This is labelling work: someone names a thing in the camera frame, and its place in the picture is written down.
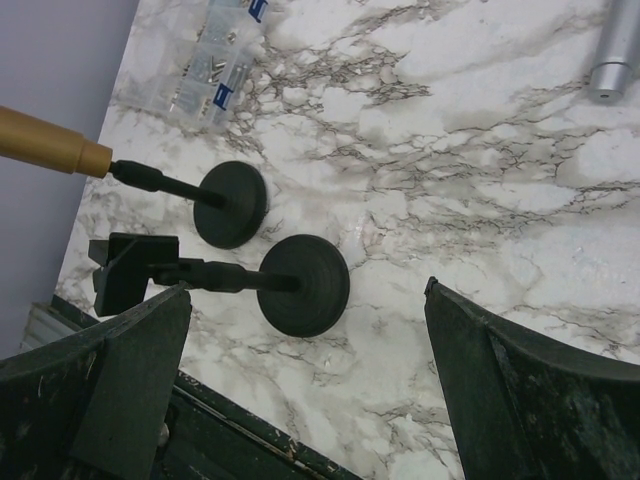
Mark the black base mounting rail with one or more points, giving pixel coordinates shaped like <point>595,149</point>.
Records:
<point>207,436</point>

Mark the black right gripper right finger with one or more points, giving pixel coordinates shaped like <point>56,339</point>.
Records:
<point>525,406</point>

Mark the silver mesh-head microphone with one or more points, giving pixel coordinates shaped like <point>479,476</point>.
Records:
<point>616,57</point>

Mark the black stand holding gold microphone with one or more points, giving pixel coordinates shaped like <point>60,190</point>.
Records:
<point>229,205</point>

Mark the black round-base microphone stand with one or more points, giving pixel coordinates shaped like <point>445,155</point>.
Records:
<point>302,285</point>

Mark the clear plastic screw box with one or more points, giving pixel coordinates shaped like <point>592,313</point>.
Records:
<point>187,61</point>

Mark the gold microphone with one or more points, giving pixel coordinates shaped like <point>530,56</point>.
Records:
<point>37,142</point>

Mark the aluminium extrusion rail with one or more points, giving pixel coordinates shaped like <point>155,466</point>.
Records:
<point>44,326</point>

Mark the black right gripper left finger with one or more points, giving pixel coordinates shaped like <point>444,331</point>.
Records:
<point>92,405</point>

